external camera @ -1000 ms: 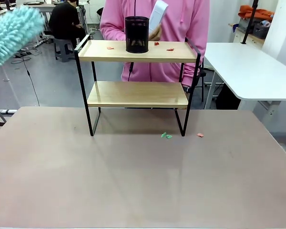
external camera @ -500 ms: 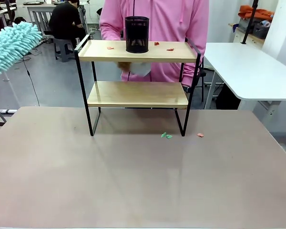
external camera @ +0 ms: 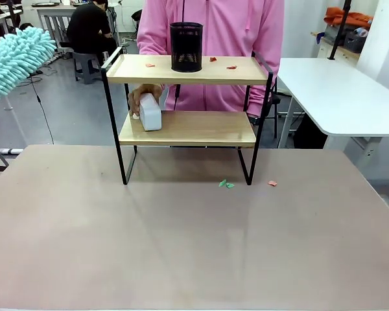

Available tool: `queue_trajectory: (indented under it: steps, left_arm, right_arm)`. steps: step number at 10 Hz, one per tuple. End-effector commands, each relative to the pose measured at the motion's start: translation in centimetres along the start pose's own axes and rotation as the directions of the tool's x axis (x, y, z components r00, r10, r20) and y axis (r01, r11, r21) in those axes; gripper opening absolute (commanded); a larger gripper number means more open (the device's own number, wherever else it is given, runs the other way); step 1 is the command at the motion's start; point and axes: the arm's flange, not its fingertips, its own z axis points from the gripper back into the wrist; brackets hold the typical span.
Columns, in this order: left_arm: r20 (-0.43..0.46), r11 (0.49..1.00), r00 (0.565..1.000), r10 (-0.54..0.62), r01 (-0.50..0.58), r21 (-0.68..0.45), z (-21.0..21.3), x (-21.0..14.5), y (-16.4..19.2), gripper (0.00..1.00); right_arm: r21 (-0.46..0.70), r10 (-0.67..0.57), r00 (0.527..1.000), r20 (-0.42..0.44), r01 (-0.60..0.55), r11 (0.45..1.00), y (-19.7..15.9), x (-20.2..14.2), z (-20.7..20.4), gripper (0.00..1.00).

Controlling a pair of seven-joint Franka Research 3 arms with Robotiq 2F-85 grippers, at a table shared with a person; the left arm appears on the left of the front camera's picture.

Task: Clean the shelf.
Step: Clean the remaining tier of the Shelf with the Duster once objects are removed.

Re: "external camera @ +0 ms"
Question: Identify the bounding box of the seated person in black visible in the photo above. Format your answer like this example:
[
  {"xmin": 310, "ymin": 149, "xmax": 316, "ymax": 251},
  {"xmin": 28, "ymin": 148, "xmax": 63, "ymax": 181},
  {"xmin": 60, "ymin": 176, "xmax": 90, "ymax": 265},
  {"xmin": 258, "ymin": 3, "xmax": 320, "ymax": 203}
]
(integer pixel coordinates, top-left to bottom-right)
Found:
[{"xmin": 66, "ymin": 0, "xmax": 119, "ymax": 56}]

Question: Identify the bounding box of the grey stool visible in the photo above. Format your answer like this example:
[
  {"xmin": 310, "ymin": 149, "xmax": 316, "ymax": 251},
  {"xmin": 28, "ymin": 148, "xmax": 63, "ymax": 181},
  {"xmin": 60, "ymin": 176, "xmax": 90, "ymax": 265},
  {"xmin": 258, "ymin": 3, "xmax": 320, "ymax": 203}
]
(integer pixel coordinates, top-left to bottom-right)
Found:
[{"xmin": 72, "ymin": 51, "xmax": 104, "ymax": 86}]

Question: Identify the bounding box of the person's right hand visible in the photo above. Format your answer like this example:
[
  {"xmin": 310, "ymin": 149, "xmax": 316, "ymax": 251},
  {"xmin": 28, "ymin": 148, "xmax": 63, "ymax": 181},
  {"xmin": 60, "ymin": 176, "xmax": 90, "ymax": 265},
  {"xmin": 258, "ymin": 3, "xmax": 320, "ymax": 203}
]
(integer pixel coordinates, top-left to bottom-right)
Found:
[{"xmin": 128, "ymin": 83, "xmax": 165, "ymax": 120}]

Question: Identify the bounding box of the thin black floor cable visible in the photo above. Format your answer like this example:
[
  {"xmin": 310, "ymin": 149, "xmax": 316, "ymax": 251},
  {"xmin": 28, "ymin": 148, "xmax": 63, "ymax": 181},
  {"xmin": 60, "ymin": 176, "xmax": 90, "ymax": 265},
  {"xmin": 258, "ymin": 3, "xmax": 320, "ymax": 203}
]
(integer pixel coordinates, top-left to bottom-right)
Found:
[{"xmin": 28, "ymin": 73, "xmax": 55, "ymax": 145}]

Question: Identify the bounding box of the white rectangular speaker box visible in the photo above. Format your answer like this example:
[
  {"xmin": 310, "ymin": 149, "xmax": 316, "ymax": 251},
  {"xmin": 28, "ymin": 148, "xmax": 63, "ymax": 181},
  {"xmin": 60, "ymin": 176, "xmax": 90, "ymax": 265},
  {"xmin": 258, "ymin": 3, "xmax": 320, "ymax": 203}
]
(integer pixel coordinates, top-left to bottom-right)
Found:
[{"xmin": 138, "ymin": 93, "xmax": 163, "ymax": 132}]

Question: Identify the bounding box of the black stand pole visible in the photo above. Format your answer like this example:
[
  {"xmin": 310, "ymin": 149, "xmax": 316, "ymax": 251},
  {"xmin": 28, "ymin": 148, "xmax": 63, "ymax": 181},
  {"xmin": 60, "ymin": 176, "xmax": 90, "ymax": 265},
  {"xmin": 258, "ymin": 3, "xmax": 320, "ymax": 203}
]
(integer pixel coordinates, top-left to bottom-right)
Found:
[{"xmin": 327, "ymin": 0, "xmax": 353, "ymax": 62}]

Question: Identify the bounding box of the two-tier wooden black-frame shelf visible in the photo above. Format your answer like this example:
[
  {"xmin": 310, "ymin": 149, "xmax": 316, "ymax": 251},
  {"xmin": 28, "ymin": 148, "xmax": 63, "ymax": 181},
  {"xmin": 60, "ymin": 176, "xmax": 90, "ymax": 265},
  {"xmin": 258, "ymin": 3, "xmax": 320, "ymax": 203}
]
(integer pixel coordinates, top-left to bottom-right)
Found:
[{"xmin": 100, "ymin": 46, "xmax": 275, "ymax": 186}]

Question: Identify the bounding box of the orange cloth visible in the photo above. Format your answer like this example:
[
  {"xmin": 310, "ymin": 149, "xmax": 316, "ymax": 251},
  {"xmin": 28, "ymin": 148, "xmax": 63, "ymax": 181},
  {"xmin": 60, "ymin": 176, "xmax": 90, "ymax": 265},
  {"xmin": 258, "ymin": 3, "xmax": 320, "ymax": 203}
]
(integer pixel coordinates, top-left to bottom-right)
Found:
[{"xmin": 323, "ymin": 6, "xmax": 374, "ymax": 29}]

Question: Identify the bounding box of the person's right forearm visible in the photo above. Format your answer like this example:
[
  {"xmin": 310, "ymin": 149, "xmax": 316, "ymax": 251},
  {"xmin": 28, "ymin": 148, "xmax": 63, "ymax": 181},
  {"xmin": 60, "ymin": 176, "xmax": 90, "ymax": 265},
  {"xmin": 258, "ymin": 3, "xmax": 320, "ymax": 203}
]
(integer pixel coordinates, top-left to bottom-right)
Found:
[{"xmin": 136, "ymin": 32, "xmax": 172, "ymax": 56}]

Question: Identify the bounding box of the person's left forearm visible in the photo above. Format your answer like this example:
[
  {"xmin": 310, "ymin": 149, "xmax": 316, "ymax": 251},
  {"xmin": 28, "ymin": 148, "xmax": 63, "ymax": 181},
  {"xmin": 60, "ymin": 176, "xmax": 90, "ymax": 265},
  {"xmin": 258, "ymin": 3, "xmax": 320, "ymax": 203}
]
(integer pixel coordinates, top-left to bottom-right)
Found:
[{"xmin": 246, "ymin": 84, "xmax": 273, "ymax": 118}]

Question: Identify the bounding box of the white desk with grey legs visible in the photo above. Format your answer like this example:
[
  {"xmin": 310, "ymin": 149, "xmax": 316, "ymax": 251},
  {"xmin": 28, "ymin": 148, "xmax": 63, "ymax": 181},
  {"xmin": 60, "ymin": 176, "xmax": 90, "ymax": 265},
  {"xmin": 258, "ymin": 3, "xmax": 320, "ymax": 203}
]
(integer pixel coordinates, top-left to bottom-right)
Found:
[{"xmin": 36, "ymin": 3, "xmax": 77, "ymax": 62}]

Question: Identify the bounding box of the large white side table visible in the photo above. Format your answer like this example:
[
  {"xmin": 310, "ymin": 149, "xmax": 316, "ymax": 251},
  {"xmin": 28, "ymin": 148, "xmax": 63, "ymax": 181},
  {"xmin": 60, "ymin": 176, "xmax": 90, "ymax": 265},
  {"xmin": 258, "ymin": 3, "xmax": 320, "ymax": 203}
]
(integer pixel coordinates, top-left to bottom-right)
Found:
[{"xmin": 276, "ymin": 57, "xmax": 389, "ymax": 150}]

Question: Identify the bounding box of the black storage crate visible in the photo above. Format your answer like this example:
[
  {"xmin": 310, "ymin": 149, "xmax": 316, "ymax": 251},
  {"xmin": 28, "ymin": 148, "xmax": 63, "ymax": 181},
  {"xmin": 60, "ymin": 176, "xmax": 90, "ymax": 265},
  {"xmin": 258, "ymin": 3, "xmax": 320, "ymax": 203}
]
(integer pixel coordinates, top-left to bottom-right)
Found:
[{"xmin": 342, "ymin": 29, "xmax": 368, "ymax": 53}]

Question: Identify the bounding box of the teal chenille duster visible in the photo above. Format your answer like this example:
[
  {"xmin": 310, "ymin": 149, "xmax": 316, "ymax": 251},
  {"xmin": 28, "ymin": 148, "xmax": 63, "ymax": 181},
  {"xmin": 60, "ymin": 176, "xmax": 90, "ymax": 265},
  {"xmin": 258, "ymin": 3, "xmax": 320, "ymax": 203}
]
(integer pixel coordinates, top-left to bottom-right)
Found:
[{"xmin": 0, "ymin": 27, "xmax": 58, "ymax": 104}]

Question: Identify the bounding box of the black tripod pole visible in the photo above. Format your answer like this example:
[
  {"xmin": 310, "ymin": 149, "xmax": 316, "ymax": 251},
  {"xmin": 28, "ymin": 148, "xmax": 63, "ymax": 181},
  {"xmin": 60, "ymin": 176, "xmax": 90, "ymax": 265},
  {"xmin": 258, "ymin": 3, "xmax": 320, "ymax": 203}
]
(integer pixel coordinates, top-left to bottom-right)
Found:
[{"xmin": 6, "ymin": 0, "xmax": 20, "ymax": 30}]

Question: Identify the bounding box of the black chair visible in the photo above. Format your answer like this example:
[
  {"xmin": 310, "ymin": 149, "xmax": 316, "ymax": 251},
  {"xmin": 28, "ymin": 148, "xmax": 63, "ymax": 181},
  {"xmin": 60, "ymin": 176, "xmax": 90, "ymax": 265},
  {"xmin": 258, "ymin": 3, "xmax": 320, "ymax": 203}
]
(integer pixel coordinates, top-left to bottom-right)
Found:
[{"xmin": 265, "ymin": 82, "xmax": 281, "ymax": 140}]

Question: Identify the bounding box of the person in pink hoodie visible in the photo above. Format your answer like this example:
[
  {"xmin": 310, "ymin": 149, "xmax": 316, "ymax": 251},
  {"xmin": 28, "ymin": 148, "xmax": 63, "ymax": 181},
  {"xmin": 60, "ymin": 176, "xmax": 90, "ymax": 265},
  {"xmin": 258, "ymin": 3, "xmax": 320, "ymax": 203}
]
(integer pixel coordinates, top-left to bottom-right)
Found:
[{"xmin": 136, "ymin": 0, "xmax": 285, "ymax": 119}]

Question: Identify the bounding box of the black mesh pen cup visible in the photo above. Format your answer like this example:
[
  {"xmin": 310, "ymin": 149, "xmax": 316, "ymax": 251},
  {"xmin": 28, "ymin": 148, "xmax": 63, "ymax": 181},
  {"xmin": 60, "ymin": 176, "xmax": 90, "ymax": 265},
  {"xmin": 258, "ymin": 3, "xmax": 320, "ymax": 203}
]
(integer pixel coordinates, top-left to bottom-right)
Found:
[{"xmin": 169, "ymin": 21, "xmax": 204, "ymax": 73}]

